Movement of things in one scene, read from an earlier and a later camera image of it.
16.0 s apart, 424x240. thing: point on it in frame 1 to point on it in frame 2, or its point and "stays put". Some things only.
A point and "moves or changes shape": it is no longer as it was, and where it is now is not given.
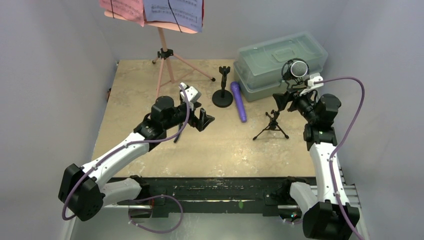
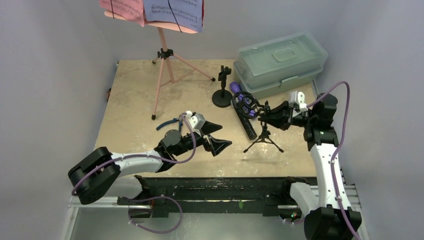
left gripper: [200, 122] to [215, 145]
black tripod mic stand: [273, 126] moves or changes shape
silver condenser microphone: [296, 71] to [245, 122]
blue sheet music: [186, 13] stays put
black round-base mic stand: [223, 98] stays put
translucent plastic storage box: [258, 68] stays put
